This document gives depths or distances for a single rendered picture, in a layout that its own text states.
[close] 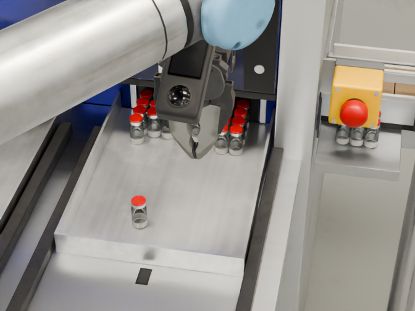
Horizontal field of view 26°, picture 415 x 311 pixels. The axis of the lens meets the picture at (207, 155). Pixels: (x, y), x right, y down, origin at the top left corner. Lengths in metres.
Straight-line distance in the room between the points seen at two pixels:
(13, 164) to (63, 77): 0.76
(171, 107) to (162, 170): 0.46
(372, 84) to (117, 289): 0.46
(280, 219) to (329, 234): 1.26
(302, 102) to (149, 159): 0.25
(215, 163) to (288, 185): 0.12
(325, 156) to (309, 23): 0.25
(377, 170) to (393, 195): 1.30
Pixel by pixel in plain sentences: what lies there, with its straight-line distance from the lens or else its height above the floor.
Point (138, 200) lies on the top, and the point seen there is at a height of 0.93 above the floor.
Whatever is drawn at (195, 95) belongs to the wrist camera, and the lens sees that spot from 0.92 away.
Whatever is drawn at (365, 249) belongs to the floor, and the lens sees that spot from 2.52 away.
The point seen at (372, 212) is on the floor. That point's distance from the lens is 2.64.
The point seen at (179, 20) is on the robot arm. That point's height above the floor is 1.40.
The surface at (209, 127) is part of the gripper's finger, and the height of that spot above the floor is 1.14.
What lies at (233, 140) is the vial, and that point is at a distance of 1.38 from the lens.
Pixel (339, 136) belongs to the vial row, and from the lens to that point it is 1.43.
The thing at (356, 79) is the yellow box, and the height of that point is 1.03.
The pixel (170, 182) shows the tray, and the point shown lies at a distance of 1.35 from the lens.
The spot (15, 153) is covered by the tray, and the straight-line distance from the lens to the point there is 1.43.
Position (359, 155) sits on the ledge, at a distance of 1.42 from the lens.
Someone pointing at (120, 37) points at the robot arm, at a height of 1.41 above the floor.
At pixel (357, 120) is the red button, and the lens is 1.30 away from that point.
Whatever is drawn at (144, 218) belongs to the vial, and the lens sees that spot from 1.27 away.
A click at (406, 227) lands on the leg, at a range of 1.68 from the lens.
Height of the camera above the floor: 1.77
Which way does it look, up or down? 39 degrees down
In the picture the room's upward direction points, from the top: straight up
